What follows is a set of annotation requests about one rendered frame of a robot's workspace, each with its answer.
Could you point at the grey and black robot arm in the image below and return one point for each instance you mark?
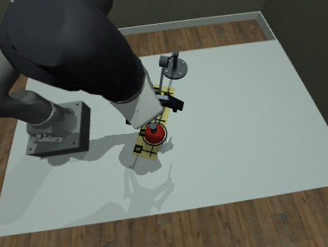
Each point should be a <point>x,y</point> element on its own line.
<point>75,42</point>

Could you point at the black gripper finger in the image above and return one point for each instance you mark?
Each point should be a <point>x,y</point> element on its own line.
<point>169,101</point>

